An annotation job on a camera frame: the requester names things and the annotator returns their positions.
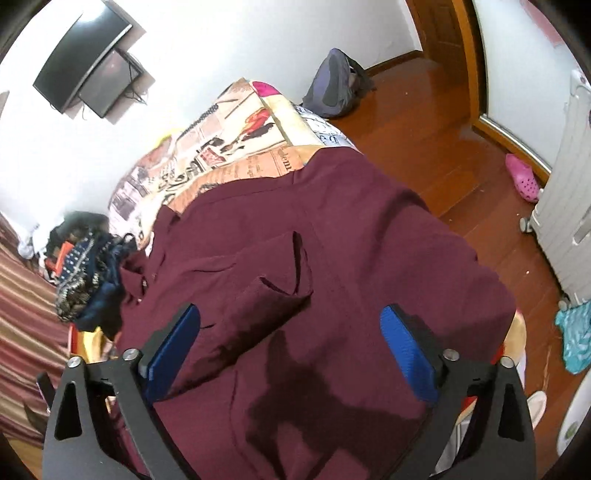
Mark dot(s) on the white plastic container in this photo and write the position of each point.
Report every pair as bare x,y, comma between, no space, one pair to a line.
572,429

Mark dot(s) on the dark blue patterned cloth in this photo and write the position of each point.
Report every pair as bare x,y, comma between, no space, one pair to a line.
78,267

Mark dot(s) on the dark grey garment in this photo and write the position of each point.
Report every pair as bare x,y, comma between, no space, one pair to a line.
81,220

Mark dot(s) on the white oil radiator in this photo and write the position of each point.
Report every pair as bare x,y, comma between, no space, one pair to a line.
568,194

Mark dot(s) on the maroon shirt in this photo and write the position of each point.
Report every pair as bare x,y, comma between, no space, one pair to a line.
286,207

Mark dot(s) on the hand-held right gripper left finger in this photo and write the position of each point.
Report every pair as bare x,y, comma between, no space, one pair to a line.
173,350

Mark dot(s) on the pink clog shoe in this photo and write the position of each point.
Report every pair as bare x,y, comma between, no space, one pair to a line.
521,177

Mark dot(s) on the orange box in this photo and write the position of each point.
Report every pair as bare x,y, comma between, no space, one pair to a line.
63,256

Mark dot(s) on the small black monitor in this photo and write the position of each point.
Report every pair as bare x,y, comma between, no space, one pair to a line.
108,85

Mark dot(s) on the grey backpack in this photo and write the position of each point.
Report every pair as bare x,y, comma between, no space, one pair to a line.
330,83

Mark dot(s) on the teal cloth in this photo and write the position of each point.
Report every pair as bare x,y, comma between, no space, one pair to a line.
577,337

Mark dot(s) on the white slipper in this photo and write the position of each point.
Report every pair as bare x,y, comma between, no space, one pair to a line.
538,408

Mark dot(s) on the printed blanket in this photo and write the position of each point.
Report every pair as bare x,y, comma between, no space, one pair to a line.
221,138

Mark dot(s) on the striped curtain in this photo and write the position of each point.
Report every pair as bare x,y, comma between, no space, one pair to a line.
27,323

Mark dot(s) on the black curved television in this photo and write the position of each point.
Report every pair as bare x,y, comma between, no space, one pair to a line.
78,50

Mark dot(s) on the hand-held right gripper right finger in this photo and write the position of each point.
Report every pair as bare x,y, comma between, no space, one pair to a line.
408,355

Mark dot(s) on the wooden door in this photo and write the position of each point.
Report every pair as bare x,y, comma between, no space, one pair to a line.
438,27

